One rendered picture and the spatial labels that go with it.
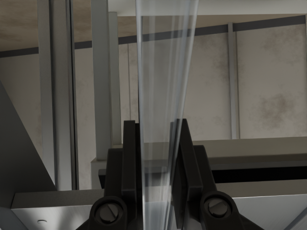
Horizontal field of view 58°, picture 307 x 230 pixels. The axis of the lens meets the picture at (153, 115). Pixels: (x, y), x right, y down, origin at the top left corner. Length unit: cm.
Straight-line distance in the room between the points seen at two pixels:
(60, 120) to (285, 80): 279
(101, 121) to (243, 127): 256
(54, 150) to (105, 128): 15
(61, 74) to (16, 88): 370
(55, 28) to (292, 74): 280
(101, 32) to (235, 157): 34
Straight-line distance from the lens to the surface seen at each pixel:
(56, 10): 42
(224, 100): 301
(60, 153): 40
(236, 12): 92
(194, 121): 303
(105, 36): 55
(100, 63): 54
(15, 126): 18
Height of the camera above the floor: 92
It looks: level
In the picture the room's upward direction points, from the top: 178 degrees clockwise
